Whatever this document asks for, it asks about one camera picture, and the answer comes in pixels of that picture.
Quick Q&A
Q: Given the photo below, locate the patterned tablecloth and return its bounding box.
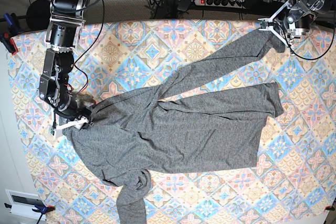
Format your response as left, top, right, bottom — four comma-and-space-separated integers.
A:
5, 20, 335, 223

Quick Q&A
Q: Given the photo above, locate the white power strip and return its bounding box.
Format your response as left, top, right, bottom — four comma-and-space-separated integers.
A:
194, 0, 245, 8

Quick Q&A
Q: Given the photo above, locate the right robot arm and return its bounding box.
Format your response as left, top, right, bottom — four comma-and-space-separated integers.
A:
39, 0, 91, 137

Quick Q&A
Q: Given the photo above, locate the red black clamp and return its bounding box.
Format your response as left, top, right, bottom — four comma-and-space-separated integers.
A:
0, 33, 18, 55

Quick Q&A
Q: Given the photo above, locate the white wall box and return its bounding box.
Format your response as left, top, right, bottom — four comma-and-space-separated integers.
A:
5, 189, 43, 220

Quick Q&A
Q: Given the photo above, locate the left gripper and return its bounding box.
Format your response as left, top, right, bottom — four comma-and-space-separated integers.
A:
259, 7, 316, 55

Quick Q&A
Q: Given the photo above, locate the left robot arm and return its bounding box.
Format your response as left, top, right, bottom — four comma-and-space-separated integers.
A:
259, 0, 332, 55

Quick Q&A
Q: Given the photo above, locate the red clamp bottom right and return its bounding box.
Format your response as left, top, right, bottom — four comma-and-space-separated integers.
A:
324, 206, 335, 211

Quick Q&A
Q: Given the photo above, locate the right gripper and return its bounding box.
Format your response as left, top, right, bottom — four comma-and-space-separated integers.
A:
51, 94, 96, 135

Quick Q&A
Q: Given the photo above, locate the grey t-shirt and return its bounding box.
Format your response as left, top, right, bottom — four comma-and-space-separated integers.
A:
63, 30, 285, 223

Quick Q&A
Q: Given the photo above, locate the blue clamp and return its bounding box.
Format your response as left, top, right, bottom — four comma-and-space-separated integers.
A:
4, 13, 20, 34

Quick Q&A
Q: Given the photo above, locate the round black stool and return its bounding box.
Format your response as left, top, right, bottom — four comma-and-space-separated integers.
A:
26, 0, 51, 31

